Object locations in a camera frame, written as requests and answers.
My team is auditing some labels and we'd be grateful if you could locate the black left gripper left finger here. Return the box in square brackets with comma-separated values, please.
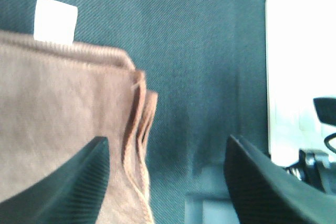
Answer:
[1, 136, 110, 223]

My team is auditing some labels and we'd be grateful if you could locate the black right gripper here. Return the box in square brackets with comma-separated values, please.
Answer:
[285, 149, 335, 194]

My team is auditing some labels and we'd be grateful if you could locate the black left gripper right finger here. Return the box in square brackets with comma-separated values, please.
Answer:
[224, 135, 335, 223]

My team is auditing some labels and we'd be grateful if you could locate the brown microfiber towel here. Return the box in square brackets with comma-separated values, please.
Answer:
[0, 0, 159, 224]

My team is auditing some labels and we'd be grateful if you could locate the white plastic bin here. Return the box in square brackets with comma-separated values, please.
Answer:
[266, 0, 335, 166]

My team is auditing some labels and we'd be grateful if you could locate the black fabric table mat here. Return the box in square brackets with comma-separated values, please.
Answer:
[1, 0, 268, 223]

